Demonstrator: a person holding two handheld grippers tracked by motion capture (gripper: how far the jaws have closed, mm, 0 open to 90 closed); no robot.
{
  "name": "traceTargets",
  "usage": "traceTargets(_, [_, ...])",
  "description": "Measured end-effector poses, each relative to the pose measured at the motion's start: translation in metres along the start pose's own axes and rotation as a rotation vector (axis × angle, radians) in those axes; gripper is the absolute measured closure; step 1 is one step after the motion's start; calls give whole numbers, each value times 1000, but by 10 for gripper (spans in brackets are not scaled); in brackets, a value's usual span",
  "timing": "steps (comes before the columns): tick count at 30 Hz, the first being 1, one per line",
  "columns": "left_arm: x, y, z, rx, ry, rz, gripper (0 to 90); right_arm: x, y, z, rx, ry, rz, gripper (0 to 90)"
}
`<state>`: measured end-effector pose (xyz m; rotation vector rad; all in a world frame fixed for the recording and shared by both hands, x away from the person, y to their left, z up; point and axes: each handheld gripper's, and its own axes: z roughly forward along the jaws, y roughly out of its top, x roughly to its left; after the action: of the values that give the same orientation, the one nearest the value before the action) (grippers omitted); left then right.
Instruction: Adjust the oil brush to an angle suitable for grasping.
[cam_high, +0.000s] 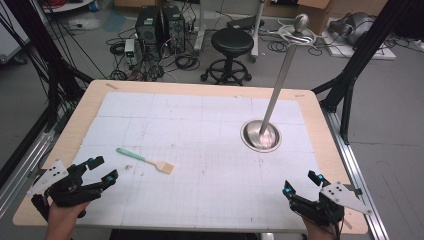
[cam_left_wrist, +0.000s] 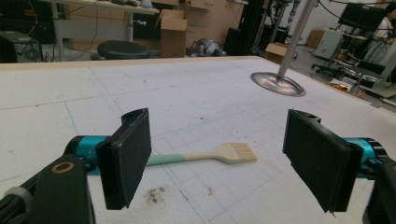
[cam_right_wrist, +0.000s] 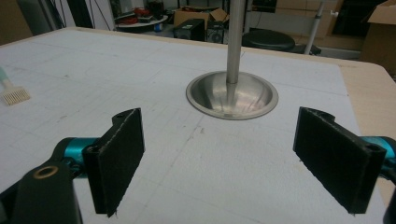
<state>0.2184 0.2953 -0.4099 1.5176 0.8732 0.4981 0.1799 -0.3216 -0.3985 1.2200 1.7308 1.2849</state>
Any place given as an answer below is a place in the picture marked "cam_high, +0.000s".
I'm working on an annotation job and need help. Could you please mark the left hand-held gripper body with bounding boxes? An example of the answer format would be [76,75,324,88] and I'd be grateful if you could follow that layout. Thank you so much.
[26,159,104,222]

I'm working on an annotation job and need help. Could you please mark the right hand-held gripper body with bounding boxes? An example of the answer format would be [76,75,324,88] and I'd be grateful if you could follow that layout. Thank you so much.
[288,181,374,227]

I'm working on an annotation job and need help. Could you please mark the green handled wooden spatula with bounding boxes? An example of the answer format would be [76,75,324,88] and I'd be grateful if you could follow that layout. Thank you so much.
[115,147,175,175]

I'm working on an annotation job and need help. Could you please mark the metal utensil stand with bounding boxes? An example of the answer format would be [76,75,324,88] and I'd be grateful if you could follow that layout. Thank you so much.
[240,13,317,154]

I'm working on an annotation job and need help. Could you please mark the person's left hand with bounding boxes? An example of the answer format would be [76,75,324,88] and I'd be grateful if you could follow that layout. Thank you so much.
[44,199,91,240]

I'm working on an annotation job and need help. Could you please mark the person's right hand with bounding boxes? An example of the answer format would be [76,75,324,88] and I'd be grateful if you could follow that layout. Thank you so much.
[301,215,338,240]

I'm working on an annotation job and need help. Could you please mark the white gridded mat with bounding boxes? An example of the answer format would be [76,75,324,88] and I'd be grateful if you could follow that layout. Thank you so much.
[70,91,331,231]

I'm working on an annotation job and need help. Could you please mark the small grey power supply box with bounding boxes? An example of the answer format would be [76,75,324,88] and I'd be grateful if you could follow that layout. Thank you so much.
[124,38,136,66]

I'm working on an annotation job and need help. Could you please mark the black computer tower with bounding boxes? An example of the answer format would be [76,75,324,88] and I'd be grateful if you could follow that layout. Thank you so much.
[161,4,186,54]
[134,5,162,48]

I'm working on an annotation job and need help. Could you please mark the black round stool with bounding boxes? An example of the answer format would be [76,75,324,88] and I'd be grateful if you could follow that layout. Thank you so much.
[200,27,255,86]

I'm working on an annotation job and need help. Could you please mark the grey backpack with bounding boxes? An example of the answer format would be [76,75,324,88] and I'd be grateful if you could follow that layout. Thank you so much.
[328,11,376,46]

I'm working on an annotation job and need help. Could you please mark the cardboard box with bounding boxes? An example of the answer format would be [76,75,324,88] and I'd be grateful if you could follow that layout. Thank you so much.
[295,0,334,36]

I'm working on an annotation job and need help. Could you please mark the aluminium rail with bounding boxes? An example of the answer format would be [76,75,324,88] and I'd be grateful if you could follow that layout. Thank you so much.
[0,129,56,219]
[322,108,390,240]

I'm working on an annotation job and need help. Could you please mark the black metal frame stand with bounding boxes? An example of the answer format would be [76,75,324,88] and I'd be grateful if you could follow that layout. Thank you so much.
[311,0,424,145]
[0,0,95,134]

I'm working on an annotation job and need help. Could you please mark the tangle of black floor cables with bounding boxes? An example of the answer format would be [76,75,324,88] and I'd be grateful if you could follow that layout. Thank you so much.
[105,26,202,82]

